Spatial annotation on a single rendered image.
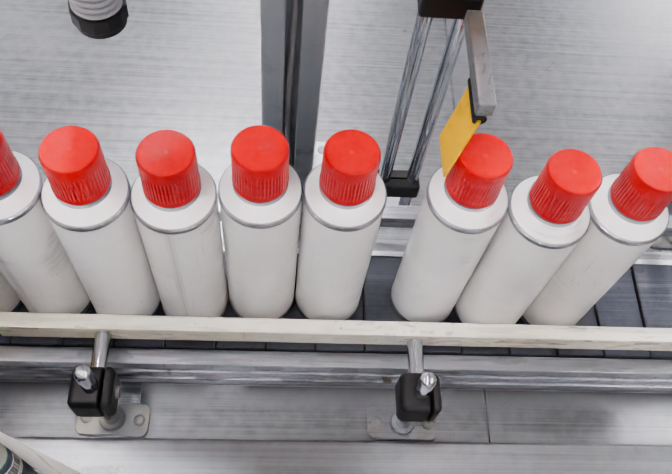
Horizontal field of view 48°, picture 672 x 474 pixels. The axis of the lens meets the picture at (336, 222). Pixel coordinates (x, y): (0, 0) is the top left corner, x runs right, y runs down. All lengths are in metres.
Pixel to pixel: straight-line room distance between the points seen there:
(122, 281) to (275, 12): 0.21
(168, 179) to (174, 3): 0.46
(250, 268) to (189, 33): 0.39
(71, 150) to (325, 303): 0.22
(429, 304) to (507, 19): 0.42
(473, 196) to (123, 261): 0.23
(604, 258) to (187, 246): 0.27
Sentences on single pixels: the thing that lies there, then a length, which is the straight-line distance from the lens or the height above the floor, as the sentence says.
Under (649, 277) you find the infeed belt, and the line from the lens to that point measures 0.69.
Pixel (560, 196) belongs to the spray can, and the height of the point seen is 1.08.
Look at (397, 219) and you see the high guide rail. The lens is 0.55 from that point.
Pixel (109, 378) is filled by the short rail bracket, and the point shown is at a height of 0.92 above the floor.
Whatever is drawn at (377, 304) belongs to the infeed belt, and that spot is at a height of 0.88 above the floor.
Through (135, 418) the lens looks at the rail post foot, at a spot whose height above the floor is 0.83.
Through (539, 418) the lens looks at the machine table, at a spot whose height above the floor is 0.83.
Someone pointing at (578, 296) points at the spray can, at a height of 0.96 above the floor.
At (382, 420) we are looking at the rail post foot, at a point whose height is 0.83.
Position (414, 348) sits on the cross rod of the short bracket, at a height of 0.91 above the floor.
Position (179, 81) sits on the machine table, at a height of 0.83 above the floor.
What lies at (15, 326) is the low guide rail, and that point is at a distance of 0.59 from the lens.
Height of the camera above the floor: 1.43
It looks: 60 degrees down
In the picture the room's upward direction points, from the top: 9 degrees clockwise
